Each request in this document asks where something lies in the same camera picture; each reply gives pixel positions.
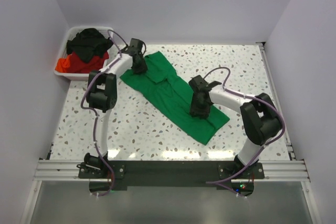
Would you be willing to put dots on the green t shirt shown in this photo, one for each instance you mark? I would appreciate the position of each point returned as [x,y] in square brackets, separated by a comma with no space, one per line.
[172,96]

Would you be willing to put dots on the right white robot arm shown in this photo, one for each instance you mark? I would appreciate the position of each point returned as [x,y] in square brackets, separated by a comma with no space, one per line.
[263,124]

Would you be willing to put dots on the black t shirt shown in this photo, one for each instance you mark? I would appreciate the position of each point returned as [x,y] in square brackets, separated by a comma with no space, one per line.
[88,43]

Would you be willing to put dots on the red t shirt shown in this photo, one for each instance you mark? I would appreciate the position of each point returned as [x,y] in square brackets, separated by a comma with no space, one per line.
[75,65]

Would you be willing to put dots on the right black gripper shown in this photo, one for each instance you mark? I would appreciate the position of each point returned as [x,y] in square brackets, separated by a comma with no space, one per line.
[205,113]

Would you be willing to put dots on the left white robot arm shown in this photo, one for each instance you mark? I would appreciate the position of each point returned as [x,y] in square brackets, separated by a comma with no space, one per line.
[101,97]

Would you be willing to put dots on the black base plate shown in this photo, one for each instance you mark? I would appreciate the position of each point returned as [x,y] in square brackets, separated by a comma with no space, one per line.
[120,175]

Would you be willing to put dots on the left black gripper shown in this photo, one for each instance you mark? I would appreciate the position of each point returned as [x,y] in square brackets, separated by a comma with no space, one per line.
[143,67]

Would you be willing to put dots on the orange t shirt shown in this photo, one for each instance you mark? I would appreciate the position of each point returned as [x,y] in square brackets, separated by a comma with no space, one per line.
[63,65]

